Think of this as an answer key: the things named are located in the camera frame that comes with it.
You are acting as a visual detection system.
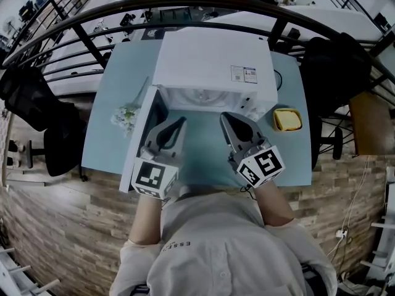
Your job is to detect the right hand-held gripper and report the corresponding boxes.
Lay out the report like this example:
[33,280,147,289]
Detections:
[219,112,286,189]

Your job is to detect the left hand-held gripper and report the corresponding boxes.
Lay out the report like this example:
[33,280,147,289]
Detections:
[130,116,188,200]

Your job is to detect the white microwave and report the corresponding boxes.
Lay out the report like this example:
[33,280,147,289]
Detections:
[119,31,279,194]

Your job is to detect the person's right forearm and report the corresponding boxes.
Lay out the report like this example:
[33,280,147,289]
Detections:
[246,179,296,228]

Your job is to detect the person's left forearm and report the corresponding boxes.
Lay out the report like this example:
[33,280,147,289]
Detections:
[128,192,165,246]

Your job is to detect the white flower bouquet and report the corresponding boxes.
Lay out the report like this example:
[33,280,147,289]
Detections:
[110,76,149,138]

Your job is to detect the yellow square container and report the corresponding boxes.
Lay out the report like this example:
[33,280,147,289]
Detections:
[272,107,304,133]

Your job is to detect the black office chair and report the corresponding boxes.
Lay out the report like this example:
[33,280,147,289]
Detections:
[0,62,91,182]
[299,32,375,170]

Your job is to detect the person's white shirt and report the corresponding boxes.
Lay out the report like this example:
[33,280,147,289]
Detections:
[109,185,338,296]

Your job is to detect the brown wooden board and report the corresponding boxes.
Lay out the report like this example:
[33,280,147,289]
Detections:
[349,90,387,157]

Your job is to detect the black metal railing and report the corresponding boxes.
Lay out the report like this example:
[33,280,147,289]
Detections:
[0,0,395,110]

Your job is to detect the white metal rack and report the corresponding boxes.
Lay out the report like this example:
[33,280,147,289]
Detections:
[359,165,395,289]

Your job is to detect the white pegged rack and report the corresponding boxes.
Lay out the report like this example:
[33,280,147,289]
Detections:
[0,245,61,296]

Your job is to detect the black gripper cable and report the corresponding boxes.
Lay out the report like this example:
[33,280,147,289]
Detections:
[239,184,259,200]

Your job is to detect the black microwave power cable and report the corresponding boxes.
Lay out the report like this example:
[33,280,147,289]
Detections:
[272,68,283,91]

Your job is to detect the white cable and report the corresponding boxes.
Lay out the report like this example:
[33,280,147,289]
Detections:
[326,155,371,258]

